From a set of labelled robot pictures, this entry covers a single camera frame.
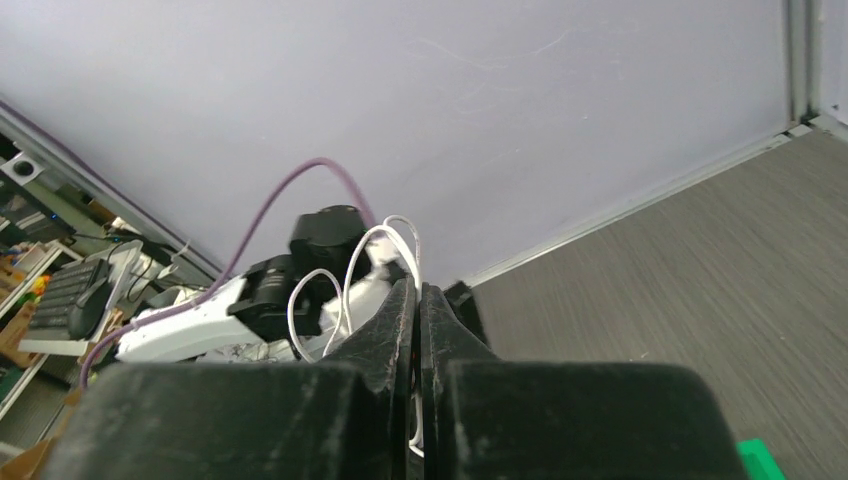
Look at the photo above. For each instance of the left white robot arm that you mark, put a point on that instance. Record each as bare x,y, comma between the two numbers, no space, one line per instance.
251,316

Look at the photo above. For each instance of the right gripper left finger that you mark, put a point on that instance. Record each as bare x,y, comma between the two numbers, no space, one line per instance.
381,349

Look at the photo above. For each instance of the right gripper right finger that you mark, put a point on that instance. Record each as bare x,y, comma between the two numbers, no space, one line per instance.
443,339

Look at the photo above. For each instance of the green plastic bin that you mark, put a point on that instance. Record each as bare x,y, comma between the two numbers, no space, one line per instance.
758,460

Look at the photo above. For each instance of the black computer keyboard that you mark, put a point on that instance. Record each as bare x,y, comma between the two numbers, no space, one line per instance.
74,300

